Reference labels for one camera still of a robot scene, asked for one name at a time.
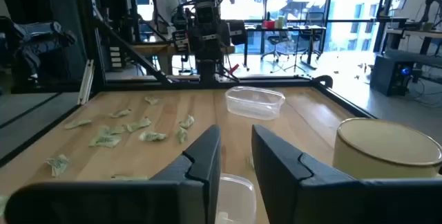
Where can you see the red container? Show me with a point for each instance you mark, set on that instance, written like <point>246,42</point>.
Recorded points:
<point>269,24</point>

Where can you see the black background robot arm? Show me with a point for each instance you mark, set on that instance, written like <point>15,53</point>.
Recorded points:
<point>431,2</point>

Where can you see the wooden desk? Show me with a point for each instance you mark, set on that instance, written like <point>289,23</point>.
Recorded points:
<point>414,33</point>

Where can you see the black aluminium table frame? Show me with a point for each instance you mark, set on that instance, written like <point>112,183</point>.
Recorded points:
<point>276,81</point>

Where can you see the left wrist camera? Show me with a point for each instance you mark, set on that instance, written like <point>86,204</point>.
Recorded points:
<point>205,11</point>

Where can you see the black computer tower blue light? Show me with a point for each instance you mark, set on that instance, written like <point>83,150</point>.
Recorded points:
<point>390,75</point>

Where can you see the cream ceramic mug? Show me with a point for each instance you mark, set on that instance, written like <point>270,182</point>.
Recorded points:
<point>380,155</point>

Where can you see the grey metal bench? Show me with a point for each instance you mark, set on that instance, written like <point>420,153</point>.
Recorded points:
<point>414,58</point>

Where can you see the black office chair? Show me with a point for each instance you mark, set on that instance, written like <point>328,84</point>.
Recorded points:
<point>276,39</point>
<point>312,34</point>

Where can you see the green cup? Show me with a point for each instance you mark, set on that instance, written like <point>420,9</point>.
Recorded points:
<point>280,22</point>

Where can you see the silver aluminium profile bar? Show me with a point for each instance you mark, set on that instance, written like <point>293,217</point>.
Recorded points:
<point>86,82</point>

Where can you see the black office desk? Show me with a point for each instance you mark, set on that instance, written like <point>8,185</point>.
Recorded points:
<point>286,28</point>

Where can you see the rectangular clear plastic container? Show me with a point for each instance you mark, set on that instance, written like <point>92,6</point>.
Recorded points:
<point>253,104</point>

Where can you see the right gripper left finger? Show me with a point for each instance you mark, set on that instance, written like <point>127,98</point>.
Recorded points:
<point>103,203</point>

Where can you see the person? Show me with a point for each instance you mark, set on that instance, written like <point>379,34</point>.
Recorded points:
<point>169,2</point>

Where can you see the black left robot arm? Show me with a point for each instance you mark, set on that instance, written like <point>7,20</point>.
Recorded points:
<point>208,72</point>

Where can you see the small clear plastic container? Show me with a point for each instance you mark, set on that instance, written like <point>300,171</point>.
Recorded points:
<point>238,200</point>

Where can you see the dark blue chair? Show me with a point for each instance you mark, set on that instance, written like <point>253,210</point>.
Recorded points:
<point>34,40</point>

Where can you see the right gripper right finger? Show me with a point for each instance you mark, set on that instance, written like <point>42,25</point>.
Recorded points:
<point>345,203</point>

